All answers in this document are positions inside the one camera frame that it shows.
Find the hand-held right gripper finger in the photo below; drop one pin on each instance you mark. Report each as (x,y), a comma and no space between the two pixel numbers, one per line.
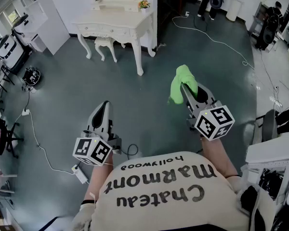
(190,97)
(211,97)

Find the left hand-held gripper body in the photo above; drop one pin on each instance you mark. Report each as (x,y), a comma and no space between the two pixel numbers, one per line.
(94,150)

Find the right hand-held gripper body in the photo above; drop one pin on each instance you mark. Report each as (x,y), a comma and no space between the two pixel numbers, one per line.
(216,124)

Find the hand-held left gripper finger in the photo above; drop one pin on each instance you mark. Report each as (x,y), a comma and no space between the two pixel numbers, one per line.
(91,121)
(107,119)

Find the green cloth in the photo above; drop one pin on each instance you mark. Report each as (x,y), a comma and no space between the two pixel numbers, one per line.
(180,80)

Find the person's left forearm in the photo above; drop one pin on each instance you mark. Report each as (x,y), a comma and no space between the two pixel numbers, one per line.
(97,177)

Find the person's right forearm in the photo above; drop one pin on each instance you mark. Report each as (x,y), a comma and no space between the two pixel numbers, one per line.
(219,157)

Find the grey black shoulder bag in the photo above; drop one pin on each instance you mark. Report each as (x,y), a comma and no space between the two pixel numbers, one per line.
(249,198)

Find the white dressing table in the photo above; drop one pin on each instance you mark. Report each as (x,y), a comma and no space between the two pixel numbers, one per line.
(115,24)

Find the white power strip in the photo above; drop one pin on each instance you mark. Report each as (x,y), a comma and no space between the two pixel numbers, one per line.
(80,174)

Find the grey chair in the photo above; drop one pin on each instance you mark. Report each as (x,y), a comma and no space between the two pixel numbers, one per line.
(269,126)

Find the white desk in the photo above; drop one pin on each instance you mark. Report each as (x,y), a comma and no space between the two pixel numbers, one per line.
(272,150)

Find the black round floor device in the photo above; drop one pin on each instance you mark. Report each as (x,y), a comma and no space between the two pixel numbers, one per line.
(31,77)

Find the white carved stool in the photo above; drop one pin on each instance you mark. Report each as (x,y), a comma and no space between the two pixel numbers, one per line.
(104,41)

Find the person's white printed shirt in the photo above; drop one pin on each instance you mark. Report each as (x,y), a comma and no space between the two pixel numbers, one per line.
(159,201)

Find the white cylinder bin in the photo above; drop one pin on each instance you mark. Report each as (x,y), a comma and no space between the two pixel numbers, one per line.
(233,8)

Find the black office chair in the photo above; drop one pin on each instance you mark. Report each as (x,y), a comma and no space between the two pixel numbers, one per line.
(0,133)

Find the orange artificial flower bouquet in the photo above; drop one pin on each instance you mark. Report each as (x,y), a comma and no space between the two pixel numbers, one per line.
(144,4)

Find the white shelving partition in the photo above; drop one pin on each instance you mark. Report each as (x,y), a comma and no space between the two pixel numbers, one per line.
(55,20)

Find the white black wheeled robot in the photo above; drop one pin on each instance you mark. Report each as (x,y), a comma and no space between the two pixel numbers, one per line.
(25,30)
(8,49)

